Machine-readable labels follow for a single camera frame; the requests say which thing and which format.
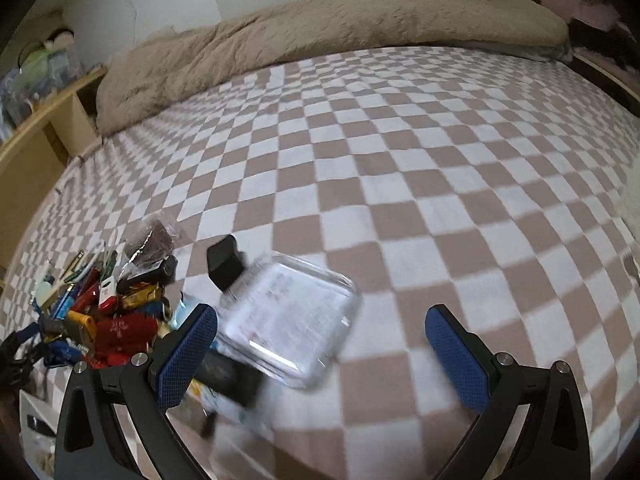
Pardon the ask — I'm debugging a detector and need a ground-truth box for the clear plastic case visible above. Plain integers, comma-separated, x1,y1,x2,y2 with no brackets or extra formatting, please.
217,254,362,390

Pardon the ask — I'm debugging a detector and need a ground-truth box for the clear plastic storage bin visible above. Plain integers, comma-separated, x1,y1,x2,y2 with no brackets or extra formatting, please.
0,42,86,131

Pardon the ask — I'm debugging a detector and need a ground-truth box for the dark purple pouch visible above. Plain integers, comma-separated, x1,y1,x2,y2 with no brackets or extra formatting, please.
122,217,182,267

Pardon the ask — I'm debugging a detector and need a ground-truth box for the checkered bed sheet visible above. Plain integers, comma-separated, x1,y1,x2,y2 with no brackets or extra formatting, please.
0,45,640,480

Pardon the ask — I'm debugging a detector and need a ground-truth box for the beige fuzzy blanket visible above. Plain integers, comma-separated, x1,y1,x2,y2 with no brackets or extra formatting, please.
95,0,573,136

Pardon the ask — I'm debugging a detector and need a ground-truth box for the open wardrobe shelf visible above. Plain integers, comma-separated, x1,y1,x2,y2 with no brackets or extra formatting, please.
520,0,640,111

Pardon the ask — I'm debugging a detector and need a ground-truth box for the black cube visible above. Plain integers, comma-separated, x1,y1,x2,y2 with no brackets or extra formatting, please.
206,235,246,291

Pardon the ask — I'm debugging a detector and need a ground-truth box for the wooden bedside shelf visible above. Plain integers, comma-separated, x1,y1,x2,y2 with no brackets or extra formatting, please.
0,65,108,271

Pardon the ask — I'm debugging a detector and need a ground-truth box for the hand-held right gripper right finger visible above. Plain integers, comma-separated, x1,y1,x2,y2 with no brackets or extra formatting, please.
426,305,592,480

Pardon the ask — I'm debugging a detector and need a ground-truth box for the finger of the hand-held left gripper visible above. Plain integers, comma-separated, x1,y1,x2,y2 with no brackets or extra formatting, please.
10,322,43,356

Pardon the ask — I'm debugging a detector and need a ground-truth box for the pile of lighters and knives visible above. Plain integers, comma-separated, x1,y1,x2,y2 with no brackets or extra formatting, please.
30,240,178,368

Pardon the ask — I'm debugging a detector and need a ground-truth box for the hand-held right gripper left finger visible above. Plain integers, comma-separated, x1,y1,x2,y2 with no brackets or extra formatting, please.
54,304,218,480

